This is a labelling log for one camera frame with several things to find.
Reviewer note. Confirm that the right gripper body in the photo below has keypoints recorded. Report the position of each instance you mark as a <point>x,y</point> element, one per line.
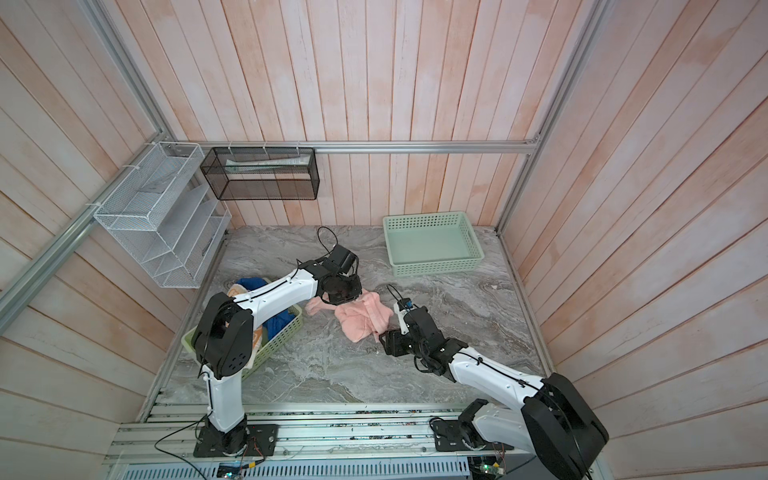
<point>403,343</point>

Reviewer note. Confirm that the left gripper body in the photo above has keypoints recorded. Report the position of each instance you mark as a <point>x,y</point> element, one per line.
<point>345,290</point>

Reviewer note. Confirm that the pink towel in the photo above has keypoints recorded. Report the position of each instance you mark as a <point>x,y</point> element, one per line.
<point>360,318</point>

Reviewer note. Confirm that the mint green plastic basket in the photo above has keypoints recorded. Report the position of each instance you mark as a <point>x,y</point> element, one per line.
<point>432,243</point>

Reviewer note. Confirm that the yellow-green plastic basket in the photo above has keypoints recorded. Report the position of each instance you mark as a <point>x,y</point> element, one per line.
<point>267,349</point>

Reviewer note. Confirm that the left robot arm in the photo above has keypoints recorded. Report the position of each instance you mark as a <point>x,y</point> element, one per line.
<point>223,340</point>

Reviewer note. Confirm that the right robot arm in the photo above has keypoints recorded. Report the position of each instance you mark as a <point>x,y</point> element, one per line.
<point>545,417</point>

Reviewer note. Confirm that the blue towel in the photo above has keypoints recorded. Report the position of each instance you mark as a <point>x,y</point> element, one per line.
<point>274,325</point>

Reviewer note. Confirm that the orange patterned cream towel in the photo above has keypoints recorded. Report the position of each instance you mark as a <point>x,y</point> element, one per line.
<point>238,319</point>

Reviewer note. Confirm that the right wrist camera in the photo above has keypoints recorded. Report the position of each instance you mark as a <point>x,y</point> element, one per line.
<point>402,308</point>

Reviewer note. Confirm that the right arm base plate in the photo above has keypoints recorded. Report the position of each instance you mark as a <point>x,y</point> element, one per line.
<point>454,436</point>

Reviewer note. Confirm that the black mesh wall basket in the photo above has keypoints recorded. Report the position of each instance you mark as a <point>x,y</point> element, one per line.
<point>262,173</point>

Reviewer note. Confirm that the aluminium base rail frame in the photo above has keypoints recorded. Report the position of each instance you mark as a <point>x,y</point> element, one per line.
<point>306,431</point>

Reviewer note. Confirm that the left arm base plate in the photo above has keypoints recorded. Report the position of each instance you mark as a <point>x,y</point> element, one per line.
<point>257,440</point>

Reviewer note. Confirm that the white wire mesh shelf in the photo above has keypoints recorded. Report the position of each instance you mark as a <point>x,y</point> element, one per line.
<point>169,225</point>

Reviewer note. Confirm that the horizontal aluminium wall rail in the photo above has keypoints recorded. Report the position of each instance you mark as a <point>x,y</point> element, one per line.
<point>382,147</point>

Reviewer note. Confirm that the left aluminium wall rail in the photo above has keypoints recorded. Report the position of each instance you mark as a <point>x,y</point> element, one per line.
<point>32,279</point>

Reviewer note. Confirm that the right aluminium corner rail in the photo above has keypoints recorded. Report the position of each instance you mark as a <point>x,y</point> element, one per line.
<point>566,80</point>

